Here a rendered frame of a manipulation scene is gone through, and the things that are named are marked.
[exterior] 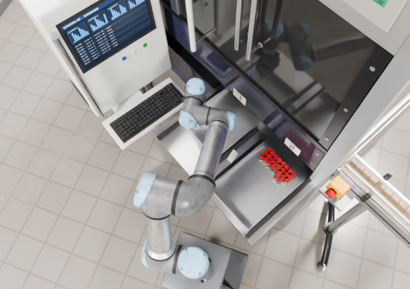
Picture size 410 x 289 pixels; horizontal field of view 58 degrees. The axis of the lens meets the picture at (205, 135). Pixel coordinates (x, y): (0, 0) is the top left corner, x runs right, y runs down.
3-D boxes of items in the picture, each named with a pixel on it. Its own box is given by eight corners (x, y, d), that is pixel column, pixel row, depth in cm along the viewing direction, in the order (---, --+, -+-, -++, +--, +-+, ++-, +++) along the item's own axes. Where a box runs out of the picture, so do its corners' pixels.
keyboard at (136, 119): (170, 83, 204) (169, 80, 202) (185, 100, 199) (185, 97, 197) (109, 125, 194) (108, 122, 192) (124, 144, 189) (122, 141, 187)
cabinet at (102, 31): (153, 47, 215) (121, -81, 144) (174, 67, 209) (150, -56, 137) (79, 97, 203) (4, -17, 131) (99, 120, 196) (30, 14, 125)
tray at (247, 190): (262, 144, 178) (263, 141, 175) (302, 183, 170) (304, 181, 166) (208, 188, 170) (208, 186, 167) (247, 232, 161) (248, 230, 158)
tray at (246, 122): (232, 85, 193) (232, 82, 190) (268, 119, 184) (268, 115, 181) (182, 124, 184) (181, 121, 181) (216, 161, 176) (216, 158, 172)
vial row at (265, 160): (261, 156, 176) (262, 152, 172) (288, 183, 170) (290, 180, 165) (257, 158, 175) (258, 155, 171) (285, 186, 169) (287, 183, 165)
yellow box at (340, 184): (335, 177, 162) (340, 171, 156) (348, 189, 160) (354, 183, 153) (324, 188, 160) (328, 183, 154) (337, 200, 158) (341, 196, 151)
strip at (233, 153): (233, 153, 177) (233, 149, 172) (237, 158, 176) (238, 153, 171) (211, 172, 173) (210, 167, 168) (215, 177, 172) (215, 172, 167)
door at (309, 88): (251, 77, 156) (268, -42, 102) (329, 149, 141) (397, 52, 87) (250, 78, 155) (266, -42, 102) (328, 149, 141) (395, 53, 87)
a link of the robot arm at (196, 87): (182, 91, 145) (188, 74, 148) (185, 105, 155) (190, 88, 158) (202, 95, 144) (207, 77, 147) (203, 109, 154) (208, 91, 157)
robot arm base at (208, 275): (206, 290, 160) (205, 289, 151) (174, 278, 163) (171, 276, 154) (218, 256, 166) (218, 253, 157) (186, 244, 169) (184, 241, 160)
